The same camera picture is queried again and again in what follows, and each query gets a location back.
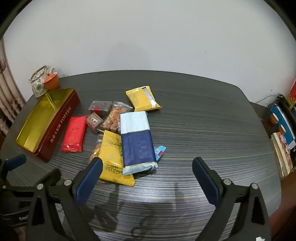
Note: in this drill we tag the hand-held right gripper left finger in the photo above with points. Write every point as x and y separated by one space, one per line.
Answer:
87 183

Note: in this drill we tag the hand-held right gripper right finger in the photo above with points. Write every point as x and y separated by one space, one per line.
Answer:
207 183

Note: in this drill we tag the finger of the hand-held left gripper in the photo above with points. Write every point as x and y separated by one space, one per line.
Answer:
52 176
16 161

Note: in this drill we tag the clear bag of brown nuts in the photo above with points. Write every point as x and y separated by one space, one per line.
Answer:
96 150

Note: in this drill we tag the yellow printed snack packet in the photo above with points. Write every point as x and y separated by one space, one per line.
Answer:
112 160

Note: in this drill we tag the red tin box gold inside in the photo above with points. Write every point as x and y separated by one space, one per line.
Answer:
57 129

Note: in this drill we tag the red snack packet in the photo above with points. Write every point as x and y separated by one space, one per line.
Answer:
74 134

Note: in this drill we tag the small blue red striped packet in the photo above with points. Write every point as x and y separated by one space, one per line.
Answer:
160 150

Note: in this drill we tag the light blue and navy packet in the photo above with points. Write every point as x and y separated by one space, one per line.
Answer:
137 146

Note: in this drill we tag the clear bag of orange snacks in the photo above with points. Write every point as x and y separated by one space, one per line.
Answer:
112 118

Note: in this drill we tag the yellow packet with silver strip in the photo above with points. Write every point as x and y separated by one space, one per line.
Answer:
138 99

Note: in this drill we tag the patterned curtain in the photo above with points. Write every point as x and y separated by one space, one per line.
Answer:
9 92

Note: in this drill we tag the white patterned teapot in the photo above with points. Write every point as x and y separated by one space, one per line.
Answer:
38 89

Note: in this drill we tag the dark clear snack packet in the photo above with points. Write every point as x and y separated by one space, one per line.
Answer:
99 107

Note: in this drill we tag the wooden tray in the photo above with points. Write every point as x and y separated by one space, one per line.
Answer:
281 155

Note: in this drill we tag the orange teacup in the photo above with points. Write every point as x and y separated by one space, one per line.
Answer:
283 130
52 82
274 118

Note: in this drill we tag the blue flat box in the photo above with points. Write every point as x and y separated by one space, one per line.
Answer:
285 120

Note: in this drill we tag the red bag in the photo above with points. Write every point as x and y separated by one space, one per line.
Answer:
291 95

